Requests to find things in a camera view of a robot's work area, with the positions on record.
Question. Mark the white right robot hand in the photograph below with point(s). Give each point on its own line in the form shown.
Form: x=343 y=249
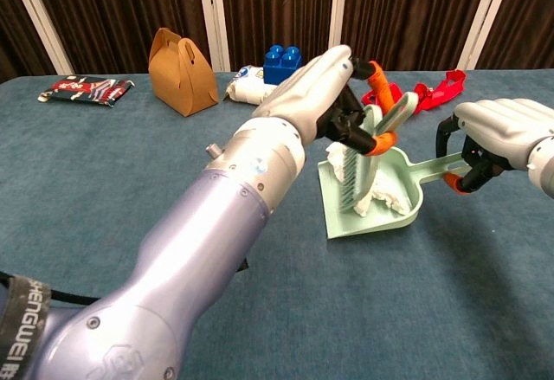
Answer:
x=502 y=129

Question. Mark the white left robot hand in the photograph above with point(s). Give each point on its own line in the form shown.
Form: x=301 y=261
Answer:
x=303 y=90

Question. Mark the mint green hand broom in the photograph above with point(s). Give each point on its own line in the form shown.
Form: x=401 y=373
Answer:
x=359 y=181

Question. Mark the white paper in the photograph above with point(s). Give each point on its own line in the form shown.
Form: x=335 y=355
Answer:
x=385 y=194

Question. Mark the mint green dustpan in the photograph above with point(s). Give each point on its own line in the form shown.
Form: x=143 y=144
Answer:
x=346 y=224

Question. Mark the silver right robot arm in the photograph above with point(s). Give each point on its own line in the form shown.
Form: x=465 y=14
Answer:
x=543 y=168

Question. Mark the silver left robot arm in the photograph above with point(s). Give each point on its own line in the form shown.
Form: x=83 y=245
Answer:
x=195 y=241

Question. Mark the blue building block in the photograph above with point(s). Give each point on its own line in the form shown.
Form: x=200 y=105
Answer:
x=277 y=70

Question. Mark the white tissue pack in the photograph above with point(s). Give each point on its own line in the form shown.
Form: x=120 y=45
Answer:
x=246 y=90

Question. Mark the brown pleated screen panel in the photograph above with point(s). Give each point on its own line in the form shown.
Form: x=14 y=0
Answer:
x=277 y=3
x=121 y=8
x=532 y=8
x=13 y=29
x=402 y=8

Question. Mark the brown paper gift box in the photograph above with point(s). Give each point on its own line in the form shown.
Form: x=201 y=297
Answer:
x=182 y=85

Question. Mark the dark red snack packet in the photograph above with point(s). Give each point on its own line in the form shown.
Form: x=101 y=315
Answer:
x=82 y=90

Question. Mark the white screen frame post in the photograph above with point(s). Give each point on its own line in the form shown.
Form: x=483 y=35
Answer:
x=486 y=16
x=41 y=21
x=213 y=16
x=338 y=8

